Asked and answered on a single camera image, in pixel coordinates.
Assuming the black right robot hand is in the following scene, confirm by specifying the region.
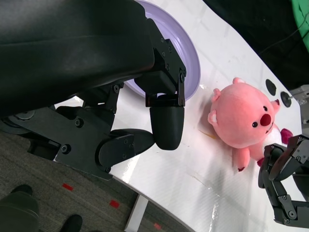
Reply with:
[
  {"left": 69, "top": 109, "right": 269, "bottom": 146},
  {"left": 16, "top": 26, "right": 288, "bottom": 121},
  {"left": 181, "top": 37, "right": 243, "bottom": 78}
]
[{"left": 257, "top": 134, "right": 309, "bottom": 229}]

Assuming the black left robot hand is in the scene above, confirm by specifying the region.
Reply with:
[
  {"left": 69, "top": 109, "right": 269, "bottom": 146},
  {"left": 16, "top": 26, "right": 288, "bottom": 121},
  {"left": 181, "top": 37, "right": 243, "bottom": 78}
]
[{"left": 0, "top": 0, "right": 187, "bottom": 181}]

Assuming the pink plush doll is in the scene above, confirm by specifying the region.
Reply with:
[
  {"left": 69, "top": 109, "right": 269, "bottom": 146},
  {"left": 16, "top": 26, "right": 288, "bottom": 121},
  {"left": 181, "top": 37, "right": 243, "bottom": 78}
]
[{"left": 207, "top": 77, "right": 293, "bottom": 173}]

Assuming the lavender round plate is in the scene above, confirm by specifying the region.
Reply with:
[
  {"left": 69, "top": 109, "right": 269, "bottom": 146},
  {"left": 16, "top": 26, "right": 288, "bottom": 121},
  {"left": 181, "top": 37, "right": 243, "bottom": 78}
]
[{"left": 123, "top": 0, "right": 201, "bottom": 99}]

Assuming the black table grommet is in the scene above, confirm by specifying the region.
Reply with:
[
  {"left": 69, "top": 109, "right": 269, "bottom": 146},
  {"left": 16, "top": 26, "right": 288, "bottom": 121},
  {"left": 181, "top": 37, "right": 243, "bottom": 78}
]
[
  {"left": 265, "top": 78, "right": 277, "bottom": 95},
  {"left": 280, "top": 91, "right": 292, "bottom": 107}
]

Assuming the grey metal stand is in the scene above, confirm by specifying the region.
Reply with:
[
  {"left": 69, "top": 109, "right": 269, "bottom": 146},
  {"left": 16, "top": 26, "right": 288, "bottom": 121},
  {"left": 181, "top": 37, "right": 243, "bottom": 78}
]
[{"left": 291, "top": 84, "right": 309, "bottom": 137}]

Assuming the black shoe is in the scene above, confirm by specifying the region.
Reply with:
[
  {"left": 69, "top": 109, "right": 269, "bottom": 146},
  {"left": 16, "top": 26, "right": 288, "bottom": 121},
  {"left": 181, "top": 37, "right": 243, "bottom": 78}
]
[
  {"left": 59, "top": 214, "right": 83, "bottom": 232},
  {"left": 9, "top": 184, "right": 33, "bottom": 198}
]

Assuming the black backdrop cloth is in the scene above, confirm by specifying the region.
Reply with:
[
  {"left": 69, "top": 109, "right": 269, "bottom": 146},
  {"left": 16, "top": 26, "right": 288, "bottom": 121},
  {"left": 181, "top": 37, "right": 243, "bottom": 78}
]
[{"left": 202, "top": 0, "right": 309, "bottom": 91}]

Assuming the white table leg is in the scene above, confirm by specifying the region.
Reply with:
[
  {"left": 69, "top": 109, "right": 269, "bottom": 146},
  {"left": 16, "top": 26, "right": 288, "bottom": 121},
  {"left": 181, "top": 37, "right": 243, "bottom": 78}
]
[{"left": 123, "top": 195, "right": 149, "bottom": 231}]

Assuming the green cloth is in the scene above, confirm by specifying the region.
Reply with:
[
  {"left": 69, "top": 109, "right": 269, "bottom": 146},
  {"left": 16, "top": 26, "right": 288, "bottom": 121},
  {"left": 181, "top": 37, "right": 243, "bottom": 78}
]
[{"left": 291, "top": 0, "right": 309, "bottom": 53}]

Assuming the dark trouser leg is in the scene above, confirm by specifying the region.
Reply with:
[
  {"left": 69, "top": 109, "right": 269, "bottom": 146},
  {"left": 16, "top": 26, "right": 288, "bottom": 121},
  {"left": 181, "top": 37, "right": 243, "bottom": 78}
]
[{"left": 0, "top": 195, "right": 40, "bottom": 232}]

